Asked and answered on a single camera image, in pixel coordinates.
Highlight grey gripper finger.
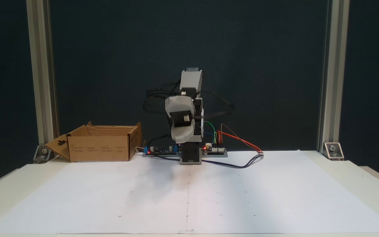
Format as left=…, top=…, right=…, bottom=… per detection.
left=171, top=127, right=196, bottom=144

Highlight blue circuit board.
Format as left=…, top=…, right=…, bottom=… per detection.
left=143, top=144, right=181, bottom=156

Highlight circuit board with red LED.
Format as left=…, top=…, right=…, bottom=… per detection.
left=202, top=143, right=227, bottom=154

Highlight grey board mounting plate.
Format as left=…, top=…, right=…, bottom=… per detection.
left=142, top=151, right=228, bottom=158

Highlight brown cardboard box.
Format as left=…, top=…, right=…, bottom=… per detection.
left=45, top=121, right=142, bottom=162

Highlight black forearm motor cable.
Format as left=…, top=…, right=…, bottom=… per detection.
left=143, top=82, right=182, bottom=115

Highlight black base motor cable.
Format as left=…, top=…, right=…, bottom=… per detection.
left=146, top=133, right=174, bottom=149

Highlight green wire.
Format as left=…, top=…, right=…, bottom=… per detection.
left=203, top=121, right=217, bottom=145

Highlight black wrist motor cable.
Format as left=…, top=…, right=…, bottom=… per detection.
left=194, top=92, right=235, bottom=119

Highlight red and orange wires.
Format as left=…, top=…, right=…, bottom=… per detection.
left=217, top=130, right=264, bottom=154

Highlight black cable with white connector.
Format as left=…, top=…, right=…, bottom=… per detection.
left=147, top=152, right=264, bottom=169

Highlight metal corner bracket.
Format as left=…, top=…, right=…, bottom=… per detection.
left=323, top=142, right=344, bottom=161
left=33, top=145, right=57, bottom=164

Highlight aluminium frame post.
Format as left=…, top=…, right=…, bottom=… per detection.
left=317, top=0, right=350, bottom=153
left=26, top=0, right=60, bottom=146

